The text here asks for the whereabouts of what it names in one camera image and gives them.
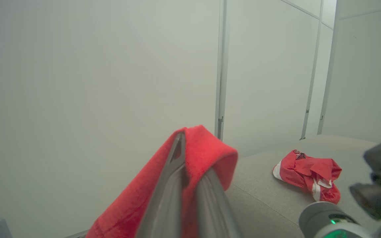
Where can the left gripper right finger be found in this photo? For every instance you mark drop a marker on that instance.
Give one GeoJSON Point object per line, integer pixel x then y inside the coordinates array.
{"type": "Point", "coordinates": [215, 211]}

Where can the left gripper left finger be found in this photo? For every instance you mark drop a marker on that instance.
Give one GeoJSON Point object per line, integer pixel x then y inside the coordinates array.
{"type": "Point", "coordinates": [167, 198]}

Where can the red cloth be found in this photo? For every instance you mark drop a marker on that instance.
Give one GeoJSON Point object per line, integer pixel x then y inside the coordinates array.
{"type": "Point", "coordinates": [207, 148]}

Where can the red white-striped garment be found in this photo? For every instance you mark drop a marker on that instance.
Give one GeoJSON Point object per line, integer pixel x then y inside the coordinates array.
{"type": "Point", "coordinates": [306, 172]}

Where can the grey fabric sofa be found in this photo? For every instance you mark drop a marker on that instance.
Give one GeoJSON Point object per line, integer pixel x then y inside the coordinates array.
{"type": "Point", "coordinates": [270, 205]}

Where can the wide white partition panel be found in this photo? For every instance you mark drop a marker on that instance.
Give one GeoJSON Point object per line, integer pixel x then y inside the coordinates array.
{"type": "Point", "coordinates": [94, 82]}

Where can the white partition panel grey post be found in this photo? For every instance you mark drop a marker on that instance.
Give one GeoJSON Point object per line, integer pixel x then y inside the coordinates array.
{"type": "Point", "coordinates": [365, 72]}
{"type": "Point", "coordinates": [270, 72]}

